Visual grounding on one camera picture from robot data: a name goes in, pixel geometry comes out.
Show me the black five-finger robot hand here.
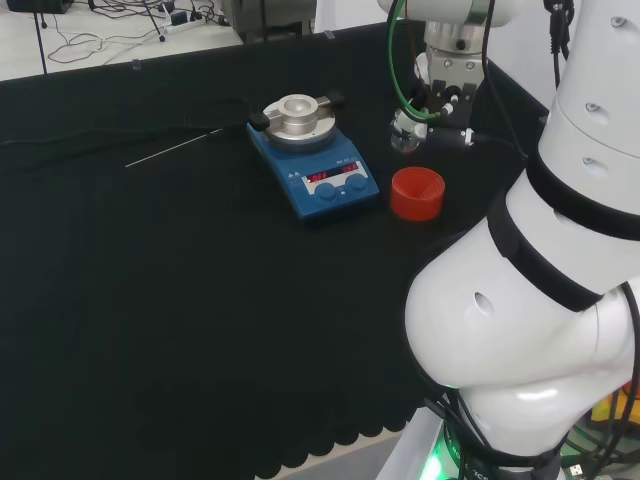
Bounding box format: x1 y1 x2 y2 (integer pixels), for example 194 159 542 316
393 48 484 149

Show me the thin metal temperature probe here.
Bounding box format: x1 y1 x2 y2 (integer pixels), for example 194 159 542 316
124 128 224 169

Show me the heater with blue base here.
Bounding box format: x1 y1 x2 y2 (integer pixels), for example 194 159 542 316
246 92 380 222

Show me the black bench cloth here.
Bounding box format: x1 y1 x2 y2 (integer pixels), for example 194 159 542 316
0 19 551 480

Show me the yellow stop button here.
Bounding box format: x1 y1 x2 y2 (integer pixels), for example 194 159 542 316
591 393 623 422

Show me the white power strip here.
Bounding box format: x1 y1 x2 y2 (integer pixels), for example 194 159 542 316
163 10 207 35

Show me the black tripod leg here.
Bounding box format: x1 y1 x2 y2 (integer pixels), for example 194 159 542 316
32 0 49 76
143 0 168 42

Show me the red plastic ring holder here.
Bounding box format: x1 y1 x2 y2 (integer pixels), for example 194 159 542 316
390 167 447 222

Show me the clear round-bottom glass flask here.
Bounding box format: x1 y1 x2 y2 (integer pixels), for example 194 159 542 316
389 107 427 154

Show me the black box on floor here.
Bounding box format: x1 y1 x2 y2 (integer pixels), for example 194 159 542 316
6 0 75 15

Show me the green robot cable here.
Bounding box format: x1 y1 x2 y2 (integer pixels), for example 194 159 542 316
386 0 442 122

